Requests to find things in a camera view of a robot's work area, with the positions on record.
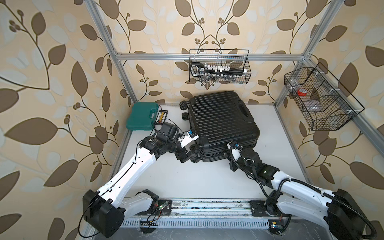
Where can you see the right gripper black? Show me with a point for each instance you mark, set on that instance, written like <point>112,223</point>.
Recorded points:
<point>233,166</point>

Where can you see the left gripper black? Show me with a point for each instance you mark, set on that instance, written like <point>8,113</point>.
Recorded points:
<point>179,155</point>

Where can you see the black hard-shell suitcase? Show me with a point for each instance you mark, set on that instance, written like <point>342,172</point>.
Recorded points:
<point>218,119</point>

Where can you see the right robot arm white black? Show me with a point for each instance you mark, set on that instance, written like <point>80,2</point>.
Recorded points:
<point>336,211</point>

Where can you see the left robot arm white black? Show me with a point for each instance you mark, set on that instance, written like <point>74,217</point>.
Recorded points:
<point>117,188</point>

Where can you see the green plastic tool case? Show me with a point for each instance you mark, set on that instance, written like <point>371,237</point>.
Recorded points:
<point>142,117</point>

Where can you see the red white item in basket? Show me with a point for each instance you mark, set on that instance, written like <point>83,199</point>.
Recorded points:
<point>302,92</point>

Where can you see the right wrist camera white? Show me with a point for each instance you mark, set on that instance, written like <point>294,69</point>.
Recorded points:
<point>235,151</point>

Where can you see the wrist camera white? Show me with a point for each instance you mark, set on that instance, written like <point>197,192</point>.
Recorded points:
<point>187,137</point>
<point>235,151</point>

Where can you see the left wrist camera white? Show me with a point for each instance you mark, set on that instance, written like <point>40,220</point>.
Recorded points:
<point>187,137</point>

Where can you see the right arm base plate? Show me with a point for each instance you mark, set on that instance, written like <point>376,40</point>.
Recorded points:
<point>259,208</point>

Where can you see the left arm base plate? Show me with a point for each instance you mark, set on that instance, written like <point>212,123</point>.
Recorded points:
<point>164,206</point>

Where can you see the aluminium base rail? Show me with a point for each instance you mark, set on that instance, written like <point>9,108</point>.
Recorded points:
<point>210,210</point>

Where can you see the socket set rail in basket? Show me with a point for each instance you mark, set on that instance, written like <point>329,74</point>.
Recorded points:
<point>198,70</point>

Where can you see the black wire basket back wall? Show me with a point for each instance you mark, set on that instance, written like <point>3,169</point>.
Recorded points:
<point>233,62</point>

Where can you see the black wire basket wall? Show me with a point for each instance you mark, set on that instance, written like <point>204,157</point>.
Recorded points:
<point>233,62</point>
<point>330,103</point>

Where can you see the black wire basket right wall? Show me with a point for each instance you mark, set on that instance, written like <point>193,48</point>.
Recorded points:
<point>330,103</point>

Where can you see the aluminium frame horizontal bar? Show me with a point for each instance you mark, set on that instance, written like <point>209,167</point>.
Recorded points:
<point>182,57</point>

